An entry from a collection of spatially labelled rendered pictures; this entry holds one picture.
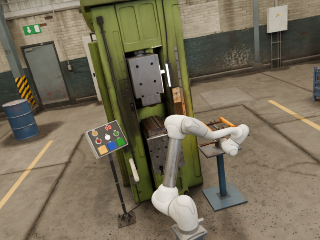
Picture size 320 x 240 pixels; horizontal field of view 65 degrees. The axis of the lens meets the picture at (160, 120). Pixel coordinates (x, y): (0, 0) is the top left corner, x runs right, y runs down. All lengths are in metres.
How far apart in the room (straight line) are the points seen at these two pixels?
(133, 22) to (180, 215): 1.86
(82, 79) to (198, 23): 4.22
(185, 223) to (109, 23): 1.93
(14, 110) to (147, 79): 4.69
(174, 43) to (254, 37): 6.70
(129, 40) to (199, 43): 6.21
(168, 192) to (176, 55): 1.50
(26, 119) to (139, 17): 4.80
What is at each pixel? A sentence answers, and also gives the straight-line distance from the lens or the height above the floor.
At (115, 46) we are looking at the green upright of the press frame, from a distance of 2.70.
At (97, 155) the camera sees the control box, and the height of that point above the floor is 0.99.
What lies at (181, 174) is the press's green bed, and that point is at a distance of 3.05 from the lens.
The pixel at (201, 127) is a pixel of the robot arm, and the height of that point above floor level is 1.31.
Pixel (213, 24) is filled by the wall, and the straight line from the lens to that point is 8.88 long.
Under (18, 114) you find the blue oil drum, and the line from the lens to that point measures 6.86.
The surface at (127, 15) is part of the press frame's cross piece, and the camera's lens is 2.72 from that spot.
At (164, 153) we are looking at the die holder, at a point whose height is 0.70.
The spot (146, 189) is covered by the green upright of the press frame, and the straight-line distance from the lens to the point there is 3.28.
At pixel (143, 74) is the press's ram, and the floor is 1.60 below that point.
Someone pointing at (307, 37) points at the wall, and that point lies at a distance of 10.24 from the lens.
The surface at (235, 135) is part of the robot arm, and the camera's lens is 2.21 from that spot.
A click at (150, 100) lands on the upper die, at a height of 1.31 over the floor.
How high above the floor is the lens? 2.03
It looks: 20 degrees down
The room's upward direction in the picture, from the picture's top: 10 degrees counter-clockwise
